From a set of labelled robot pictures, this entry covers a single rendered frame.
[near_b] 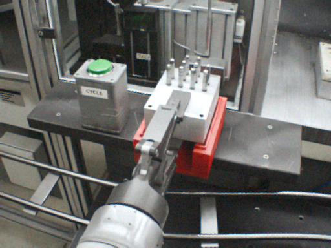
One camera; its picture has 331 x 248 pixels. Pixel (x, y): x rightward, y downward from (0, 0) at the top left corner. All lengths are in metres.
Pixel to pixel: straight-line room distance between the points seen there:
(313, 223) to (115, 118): 0.51
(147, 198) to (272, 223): 0.48
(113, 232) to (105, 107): 0.31
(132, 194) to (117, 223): 0.05
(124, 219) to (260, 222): 0.50
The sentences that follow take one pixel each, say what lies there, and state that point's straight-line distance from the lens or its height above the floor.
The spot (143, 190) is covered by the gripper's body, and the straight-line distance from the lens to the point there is 0.43.
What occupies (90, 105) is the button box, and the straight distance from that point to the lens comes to 0.67.
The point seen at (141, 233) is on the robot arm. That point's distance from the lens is 0.40.
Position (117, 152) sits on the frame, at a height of 0.54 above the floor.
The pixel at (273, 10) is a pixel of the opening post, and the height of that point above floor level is 1.14.
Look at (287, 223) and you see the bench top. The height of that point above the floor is 0.68.
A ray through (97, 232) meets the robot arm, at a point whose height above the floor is 1.03.
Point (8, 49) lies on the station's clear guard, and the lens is 0.94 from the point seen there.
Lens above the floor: 1.36
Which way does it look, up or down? 40 degrees down
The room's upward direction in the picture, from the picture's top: straight up
